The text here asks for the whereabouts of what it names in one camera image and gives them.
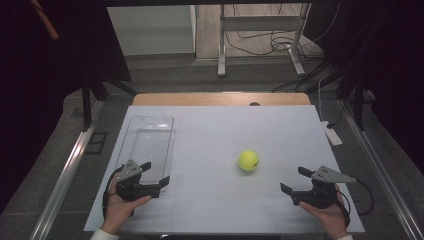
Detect person's left hand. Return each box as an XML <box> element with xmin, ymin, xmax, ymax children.
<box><xmin>100</xmin><ymin>174</ymin><xmax>153</xmax><ymax>235</ymax></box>

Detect white board mat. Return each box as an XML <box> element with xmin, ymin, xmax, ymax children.
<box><xmin>83</xmin><ymin>105</ymin><xmax>366</xmax><ymax>234</ymax></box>

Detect brown wooden stick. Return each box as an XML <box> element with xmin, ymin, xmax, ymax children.
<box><xmin>29</xmin><ymin>0</ymin><xmax>60</xmax><ymax>42</ymax></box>

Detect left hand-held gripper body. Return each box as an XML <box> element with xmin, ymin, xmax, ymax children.
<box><xmin>114</xmin><ymin>159</ymin><xmax>162</xmax><ymax>202</ymax></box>

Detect clear plastic container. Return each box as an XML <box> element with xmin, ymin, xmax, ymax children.
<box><xmin>114</xmin><ymin>115</ymin><xmax>176</xmax><ymax>193</ymax></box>

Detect aluminium rail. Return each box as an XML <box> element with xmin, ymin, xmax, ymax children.
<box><xmin>29</xmin><ymin>99</ymin><xmax>106</xmax><ymax>240</ymax></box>
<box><xmin>338</xmin><ymin>99</ymin><xmax>424</xmax><ymax>240</ymax></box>

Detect black metal stand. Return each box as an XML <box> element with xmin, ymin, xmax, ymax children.
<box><xmin>80</xmin><ymin>75</ymin><xmax>138</xmax><ymax>132</ymax></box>
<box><xmin>304</xmin><ymin>68</ymin><xmax>368</xmax><ymax>132</ymax></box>

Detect yellow tennis ball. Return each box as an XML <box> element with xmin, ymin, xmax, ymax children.
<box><xmin>237</xmin><ymin>149</ymin><xmax>260</xmax><ymax>172</ymax></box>

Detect white metal desk frame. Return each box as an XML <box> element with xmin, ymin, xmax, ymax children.
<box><xmin>217</xmin><ymin>3</ymin><xmax>311</xmax><ymax>78</ymax></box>

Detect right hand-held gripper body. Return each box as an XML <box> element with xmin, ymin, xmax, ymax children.
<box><xmin>290</xmin><ymin>165</ymin><xmax>357</xmax><ymax>210</ymax></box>

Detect white cabinet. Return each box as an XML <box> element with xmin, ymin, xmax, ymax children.
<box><xmin>107</xmin><ymin>4</ymin><xmax>198</xmax><ymax>56</ymax></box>

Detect black floor cables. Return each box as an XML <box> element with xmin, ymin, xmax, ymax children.
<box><xmin>224</xmin><ymin>3</ymin><xmax>341</xmax><ymax>63</ymax></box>

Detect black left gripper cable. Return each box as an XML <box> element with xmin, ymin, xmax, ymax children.
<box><xmin>101</xmin><ymin>165</ymin><xmax>125</xmax><ymax>218</ymax></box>

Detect person's right hand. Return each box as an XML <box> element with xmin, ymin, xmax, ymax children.
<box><xmin>298</xmin><ymin>184</ymin><xmax>351</xmax><ymax>240</ymax></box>

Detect white power cable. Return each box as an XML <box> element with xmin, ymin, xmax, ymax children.
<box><xmin>317</xmin><ymin>77</ymin><xmax>328</xmax><ymax>123</ymax></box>

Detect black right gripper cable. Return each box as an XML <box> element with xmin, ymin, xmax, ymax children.
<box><xmin>334</xmin><ymin>178</ymin><xmax>375</xmax><ymax>229</ymax></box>

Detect white power strip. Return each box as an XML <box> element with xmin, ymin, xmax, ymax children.
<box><xmin>320</xmin><ymin>120</ymin><xmax>344</xmax><ymax>147</ymax></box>

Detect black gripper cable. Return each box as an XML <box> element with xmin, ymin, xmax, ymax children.
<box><xmin>334</xmin><ymin>178</ymin><xmax>375</xmax><ymax>229</ymax></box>
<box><xmin>101</xmin><ymin>165</ymin><xmax>125</xmax><ymax>218</ymax></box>

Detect dark curtain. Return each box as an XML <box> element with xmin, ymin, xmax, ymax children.
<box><xmin>303</xmin><ymin>0</ymin><xmax>424</xmax><ymax>175</ymax></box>
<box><xmin>0</xmin><ymin>0</ymin><xmax>132</xmax><ymax>214</ymax></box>

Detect black floor frame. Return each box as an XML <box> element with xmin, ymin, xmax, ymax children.
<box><xmin>84</xmin><ymin>131</ymin><xmax>109</xmax><ymax>156</ymax></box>

